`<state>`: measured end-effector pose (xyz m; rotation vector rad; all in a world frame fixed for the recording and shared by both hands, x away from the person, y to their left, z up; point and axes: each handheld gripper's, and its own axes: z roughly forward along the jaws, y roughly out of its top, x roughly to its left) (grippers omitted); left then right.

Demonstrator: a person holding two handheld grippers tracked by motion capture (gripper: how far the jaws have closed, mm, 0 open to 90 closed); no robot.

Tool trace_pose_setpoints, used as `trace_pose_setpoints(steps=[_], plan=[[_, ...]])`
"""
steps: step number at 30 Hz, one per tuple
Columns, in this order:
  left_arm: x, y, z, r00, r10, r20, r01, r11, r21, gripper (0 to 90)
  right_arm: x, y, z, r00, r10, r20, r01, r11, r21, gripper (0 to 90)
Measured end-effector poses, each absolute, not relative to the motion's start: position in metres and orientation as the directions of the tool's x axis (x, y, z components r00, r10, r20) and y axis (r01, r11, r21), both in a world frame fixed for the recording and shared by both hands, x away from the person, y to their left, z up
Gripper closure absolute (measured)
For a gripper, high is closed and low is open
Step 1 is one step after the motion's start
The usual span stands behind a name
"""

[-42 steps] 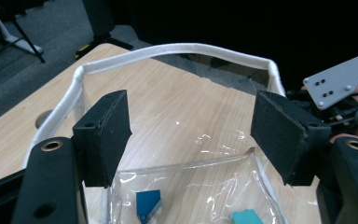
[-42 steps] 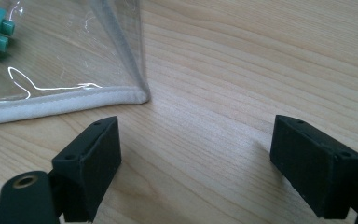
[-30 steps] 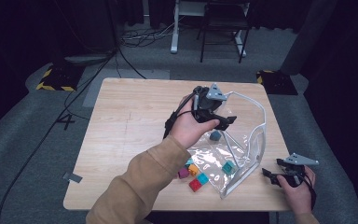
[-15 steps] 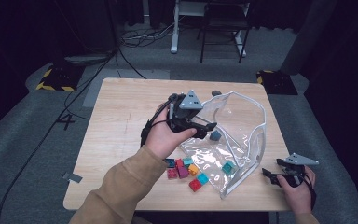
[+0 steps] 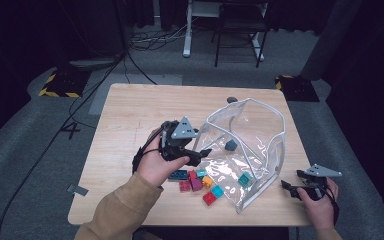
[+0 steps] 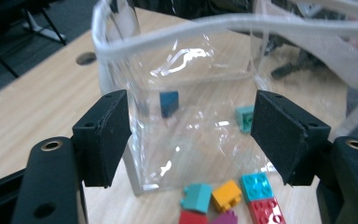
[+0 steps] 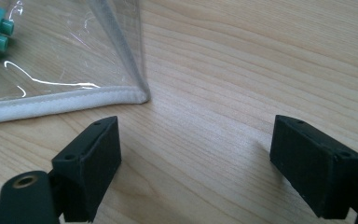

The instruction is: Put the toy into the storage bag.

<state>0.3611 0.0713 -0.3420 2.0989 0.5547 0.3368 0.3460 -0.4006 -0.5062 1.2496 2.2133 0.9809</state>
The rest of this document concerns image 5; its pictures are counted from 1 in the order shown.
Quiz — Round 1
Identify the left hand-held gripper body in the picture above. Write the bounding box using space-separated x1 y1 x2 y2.
159 115 199 163

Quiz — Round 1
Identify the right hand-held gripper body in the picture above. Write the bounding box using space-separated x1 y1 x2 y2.
296 163 344 202

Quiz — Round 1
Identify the orange toy block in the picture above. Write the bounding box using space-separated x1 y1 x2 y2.
201 175 215 189

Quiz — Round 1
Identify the long dark blue toy block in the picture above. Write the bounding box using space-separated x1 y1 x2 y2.
168 169 189 182

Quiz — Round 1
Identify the magenta toy block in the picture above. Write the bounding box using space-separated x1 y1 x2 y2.
190 178 204 192

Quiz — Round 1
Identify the small dark blue toy block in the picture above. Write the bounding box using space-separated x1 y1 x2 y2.
224 139 239 152

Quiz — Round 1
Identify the clear plastic zipper bag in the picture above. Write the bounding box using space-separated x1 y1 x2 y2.
191 97 287 215

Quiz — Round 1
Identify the person's right hand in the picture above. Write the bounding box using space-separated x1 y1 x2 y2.
295 177 340 232

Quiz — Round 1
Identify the person's left hand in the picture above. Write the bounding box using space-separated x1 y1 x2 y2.
135 128 192 188

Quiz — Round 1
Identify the light blue toy block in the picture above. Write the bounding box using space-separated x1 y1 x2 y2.
210 184 225 199

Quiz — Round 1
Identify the bright red toy block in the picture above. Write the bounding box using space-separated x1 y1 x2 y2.
202 191 218 207

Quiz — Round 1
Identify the grey tape piece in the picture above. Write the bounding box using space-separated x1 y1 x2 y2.
66 184 90 197

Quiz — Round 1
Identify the black chair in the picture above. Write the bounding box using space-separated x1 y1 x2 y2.
210 0 270 69

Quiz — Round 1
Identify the grey curtain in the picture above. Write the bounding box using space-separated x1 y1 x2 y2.
299 0 363 81

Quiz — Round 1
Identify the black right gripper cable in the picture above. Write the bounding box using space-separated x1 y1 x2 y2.
324 186 341 224

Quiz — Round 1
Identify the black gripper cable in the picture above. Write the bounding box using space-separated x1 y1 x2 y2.
324 186 341 224
132 131 165 175

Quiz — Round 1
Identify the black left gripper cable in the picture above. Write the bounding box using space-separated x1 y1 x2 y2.
132 131 165 175

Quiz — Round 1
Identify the black yellow striped base plate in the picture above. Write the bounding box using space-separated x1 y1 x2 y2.
274 74 320 103
38 66 92 99

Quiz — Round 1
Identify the white desk frame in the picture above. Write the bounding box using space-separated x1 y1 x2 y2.
182 0 268 63

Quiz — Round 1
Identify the bundle of floor cables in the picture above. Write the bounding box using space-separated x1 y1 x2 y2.
126 18 196 53

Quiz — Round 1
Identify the long black floor cable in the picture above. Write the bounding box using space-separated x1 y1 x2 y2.
0 49 129 240

